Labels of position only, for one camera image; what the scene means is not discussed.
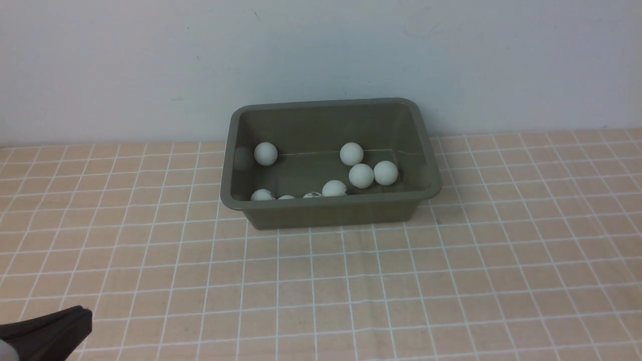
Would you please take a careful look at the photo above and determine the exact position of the white printed ping-pong ball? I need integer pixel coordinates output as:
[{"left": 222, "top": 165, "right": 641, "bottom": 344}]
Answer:
[{"left": 349, "top": 163, "right": 375, "bottom": 189}]

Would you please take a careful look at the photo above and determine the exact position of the checkered peach tablecloth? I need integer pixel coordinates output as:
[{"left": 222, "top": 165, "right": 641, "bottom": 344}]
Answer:
[{"left": 1, "top": 129, "right": 641, "bottom": 360}]

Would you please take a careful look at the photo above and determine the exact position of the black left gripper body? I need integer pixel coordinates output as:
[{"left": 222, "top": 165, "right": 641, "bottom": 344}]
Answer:
[{"left": 1, "top": 305, "right": 93, "bottom": 360}]

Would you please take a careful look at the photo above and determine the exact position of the olive green plastic bin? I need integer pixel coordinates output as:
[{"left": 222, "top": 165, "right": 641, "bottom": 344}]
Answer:
[{"left": 220, "top": 98, "right": 443, "bottom": 229}]

